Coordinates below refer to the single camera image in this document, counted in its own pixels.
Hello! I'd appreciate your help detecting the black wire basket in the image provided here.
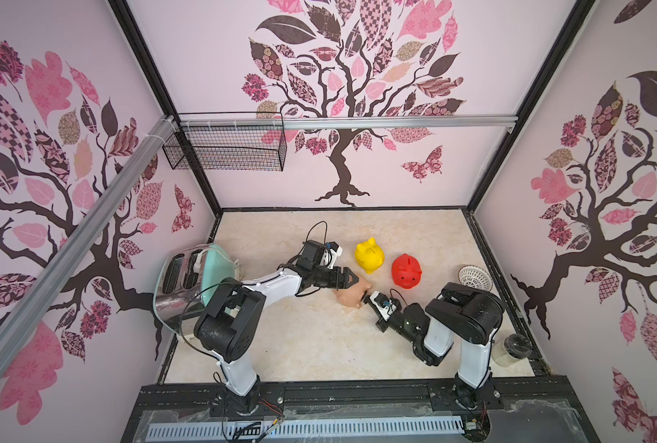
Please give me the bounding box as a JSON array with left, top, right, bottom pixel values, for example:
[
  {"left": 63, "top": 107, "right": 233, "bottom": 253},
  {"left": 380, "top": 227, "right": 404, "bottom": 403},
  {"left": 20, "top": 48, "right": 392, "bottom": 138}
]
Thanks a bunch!
[{"left": 162, "top": 111, "right": 288, "bottom": 172}]

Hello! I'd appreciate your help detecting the red piggy bank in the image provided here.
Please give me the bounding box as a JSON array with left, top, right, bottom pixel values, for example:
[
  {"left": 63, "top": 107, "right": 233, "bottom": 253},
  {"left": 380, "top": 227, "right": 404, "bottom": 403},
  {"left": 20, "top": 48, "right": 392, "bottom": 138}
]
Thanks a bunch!
[{"left": 391, "top": 254, "right": 423, "bottom": 289}]

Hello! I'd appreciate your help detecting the aluminium rail back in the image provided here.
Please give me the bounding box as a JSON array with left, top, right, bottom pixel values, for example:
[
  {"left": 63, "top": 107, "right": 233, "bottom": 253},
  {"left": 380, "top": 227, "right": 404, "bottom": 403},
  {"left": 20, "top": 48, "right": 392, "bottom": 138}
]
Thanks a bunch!
[{"left": 180, "top": 114, "right": 518, "bottom": 130}]

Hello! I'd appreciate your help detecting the mint green chrome toaster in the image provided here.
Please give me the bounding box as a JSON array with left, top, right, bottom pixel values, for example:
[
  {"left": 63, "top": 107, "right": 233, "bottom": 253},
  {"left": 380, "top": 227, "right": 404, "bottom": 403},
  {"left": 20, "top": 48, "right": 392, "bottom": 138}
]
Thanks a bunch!
[{"left": 152, "top": 244, "right": 240, "bottom": 333}]

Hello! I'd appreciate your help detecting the pink piggy bank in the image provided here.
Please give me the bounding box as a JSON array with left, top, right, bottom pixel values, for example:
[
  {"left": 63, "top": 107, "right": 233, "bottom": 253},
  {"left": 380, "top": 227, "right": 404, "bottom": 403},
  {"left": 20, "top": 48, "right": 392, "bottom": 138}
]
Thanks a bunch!
[{"left": 333, "top": 277, "right": 373, "bottom": 308}]

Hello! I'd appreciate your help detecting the white sink strainer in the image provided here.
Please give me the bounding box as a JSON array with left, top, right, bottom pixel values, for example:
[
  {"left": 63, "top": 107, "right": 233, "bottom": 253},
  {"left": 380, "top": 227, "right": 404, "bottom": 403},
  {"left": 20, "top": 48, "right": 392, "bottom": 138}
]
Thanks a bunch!
[{"left": 458, "top": 265, "right": 494, "bottom": 292}]

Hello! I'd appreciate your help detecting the clear jar black lid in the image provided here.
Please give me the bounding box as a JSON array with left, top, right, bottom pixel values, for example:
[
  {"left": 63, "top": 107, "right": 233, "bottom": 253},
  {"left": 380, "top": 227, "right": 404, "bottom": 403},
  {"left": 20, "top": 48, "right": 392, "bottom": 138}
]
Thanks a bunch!
[{"left": 491, "top": 333, "right": 533, "bottom": 367}]

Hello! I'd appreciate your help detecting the white slotted cable duct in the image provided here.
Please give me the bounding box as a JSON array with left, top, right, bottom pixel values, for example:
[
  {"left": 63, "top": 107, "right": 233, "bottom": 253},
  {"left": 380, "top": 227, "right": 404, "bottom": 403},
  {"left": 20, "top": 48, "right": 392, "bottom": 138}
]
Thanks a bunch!
[{"left": 141, "top": 416, "right": 465, "bottom": 442}]

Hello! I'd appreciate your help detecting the aluminium rail left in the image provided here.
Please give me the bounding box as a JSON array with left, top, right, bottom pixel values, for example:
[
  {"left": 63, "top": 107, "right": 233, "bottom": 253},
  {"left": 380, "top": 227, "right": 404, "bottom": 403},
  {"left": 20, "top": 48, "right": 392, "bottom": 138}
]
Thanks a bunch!
[{"left": 0, "top": 116, "right": 176, "bottom": 378}]

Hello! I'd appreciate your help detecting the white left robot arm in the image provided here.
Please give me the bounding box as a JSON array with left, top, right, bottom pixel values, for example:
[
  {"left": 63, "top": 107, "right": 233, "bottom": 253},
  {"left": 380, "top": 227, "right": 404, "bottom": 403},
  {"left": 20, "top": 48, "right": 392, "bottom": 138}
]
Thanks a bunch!
[{"left": 194, "top": 240, "right": 358, "bottom": 397}]

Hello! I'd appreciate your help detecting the yellow piggy bank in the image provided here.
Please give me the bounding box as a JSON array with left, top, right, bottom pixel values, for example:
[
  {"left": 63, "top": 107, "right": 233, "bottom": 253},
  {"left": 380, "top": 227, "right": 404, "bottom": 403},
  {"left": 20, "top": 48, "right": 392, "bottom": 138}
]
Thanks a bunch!
[{"left": 354, "top": 237, "right": 385, "bottom": 274}]

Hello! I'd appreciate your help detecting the aluminium rail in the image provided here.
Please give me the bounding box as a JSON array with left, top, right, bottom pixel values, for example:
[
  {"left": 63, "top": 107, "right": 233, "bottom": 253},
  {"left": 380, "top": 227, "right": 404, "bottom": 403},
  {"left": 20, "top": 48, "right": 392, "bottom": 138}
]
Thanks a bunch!
[
  {"left": 180, "top": 114, "right": 518, "bottom": 130},
  {"left": 0, "top": 116, "right": 176, "bottom": 378}
]

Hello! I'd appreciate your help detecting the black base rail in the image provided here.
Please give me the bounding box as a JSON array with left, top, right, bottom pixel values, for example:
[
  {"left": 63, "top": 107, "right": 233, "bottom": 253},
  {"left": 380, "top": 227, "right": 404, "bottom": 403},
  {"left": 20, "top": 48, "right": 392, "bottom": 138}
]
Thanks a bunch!
[{"left": 121, "top": 376, "right": 597, "bottom": 442}]

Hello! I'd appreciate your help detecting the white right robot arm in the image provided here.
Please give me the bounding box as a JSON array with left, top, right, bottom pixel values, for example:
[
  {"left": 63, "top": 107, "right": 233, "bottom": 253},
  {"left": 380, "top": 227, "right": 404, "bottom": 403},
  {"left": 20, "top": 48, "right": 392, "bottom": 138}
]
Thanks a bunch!
[{"left": 362, "top": 282, "right": 505, "bottom": 391}]

